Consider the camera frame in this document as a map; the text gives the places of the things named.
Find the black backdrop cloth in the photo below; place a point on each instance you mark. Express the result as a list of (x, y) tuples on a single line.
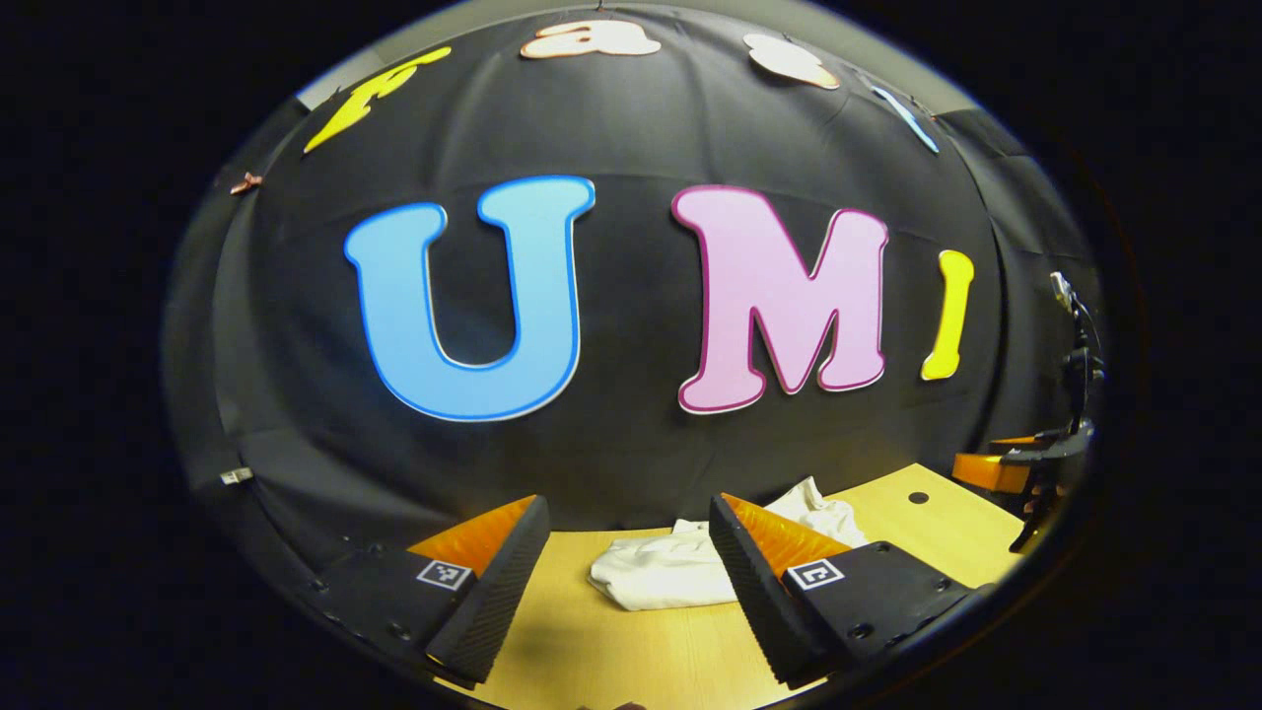
[(611, 444)]

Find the small white tag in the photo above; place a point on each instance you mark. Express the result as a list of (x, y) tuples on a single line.
[(237, 476)]

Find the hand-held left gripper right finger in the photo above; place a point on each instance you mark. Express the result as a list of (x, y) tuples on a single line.
[(754, 602)]

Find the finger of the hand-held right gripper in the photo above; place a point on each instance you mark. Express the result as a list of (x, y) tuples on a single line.
[(1016, 443), (986, 471)]

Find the red cloth clip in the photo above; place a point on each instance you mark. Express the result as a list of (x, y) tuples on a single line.
[(246, 182)]

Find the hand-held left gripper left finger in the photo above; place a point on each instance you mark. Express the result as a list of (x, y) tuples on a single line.
[(498, 602)]

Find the white garment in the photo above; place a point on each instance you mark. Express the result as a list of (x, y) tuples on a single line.
[(661, 572)]

